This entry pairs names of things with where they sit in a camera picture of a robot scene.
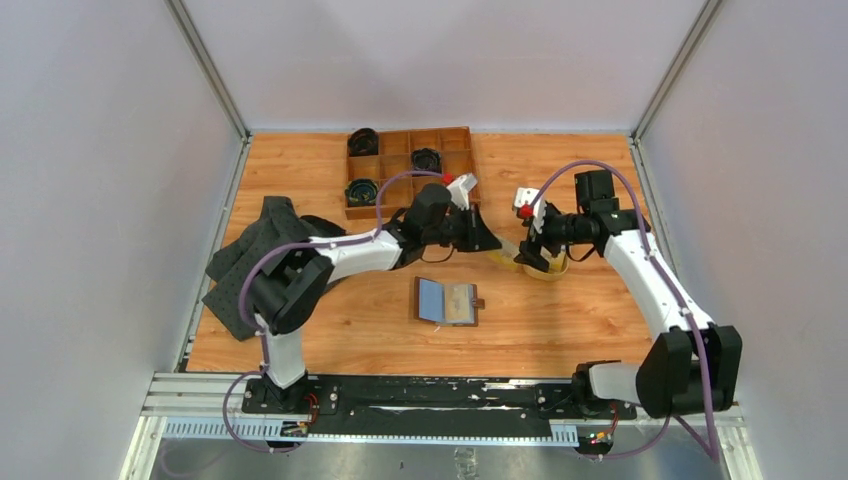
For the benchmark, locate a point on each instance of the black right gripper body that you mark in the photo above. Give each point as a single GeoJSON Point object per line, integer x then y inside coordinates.
{"type": "Point", "coordinates": [560, 230]}

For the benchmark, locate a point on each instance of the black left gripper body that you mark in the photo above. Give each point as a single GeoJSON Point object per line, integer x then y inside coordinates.
{"type": "Point", "coordinates": [448, 232]}

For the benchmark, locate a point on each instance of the brown leather card holder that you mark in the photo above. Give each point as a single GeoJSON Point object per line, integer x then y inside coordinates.
{"type": "Point", "coordinates": [427, 303]}

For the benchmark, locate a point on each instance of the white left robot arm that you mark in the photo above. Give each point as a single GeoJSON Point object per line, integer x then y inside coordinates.
{"type": "Point", "coordinates": [282, 290]}

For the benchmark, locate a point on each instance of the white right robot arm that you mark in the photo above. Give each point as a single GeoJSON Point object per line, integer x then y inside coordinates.
{"type": "Point", "coordinates": [692, 365]}

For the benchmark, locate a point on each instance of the black coiled belt middle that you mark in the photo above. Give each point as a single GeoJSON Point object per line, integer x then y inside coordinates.
{"type": "Point", "coordinates": [426, 159]}

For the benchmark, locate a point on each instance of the wooden compartment tray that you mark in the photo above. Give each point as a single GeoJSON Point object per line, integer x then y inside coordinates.
{"type": "Point", "coordinates": [393, 172]}

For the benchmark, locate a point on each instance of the black-green coiled belt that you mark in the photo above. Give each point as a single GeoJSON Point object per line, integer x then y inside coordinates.
{"type": "Point", "coordinates": [361, 192]}

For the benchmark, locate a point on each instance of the black coiled belt top-left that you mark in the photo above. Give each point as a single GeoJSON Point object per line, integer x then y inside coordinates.
{"type": "Point", "coordinates": [363, 142]}

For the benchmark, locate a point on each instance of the dark grey dotted cloth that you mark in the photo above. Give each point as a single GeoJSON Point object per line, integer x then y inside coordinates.
{"type": "Point", "coordinates": [277, 224]}

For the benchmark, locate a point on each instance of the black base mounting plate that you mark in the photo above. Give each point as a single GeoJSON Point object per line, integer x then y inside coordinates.
{"type": "Point", "coordinates": [417, 407]}

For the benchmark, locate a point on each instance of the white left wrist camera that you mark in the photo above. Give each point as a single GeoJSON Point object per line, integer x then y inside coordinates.
{"type": "Point", "coordinates": [462, 189]}

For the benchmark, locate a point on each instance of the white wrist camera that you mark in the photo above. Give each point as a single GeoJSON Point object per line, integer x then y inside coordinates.
{"type": "Point", "coordinates": [530, 207]}
{"type": "Point", "coordinates": [462, 189]}

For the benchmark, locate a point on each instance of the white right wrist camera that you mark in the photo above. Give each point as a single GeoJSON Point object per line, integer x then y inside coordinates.
{"type": "Point", "coordinates": [530, 207]}

